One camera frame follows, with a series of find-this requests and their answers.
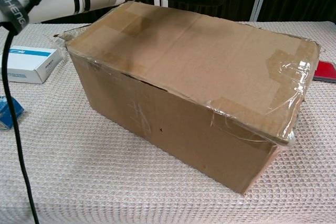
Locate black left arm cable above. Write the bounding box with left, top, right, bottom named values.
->
left=1, top=0, right=57, bottom=224

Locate blue cookie package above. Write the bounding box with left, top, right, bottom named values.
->
left=0, top=95, right=25, bottom=130

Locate red stamp pad case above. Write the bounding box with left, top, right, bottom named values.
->
left=313, top=60, right=336, bottom=82

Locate large cardboard box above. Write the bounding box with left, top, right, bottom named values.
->
left=64, top=0, right=321, bottom=195

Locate flat white blue box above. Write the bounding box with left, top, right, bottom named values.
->
left=0, top=46, right=60, bottom=84

